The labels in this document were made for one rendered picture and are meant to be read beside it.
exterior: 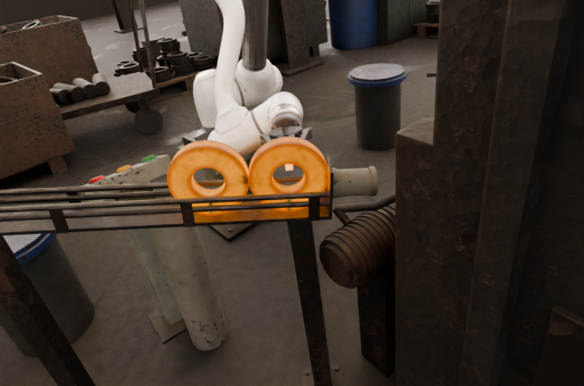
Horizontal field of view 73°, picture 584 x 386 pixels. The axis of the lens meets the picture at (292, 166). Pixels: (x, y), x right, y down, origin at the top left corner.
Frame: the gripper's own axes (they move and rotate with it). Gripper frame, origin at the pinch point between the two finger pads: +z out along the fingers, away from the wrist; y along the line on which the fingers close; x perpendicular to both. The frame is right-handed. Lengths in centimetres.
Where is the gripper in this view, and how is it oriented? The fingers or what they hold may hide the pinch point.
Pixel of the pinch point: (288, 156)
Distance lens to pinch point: 83.6
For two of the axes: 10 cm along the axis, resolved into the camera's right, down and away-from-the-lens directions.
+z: 0.4, 4.1, -9.1
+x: -1.3, -9.0, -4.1
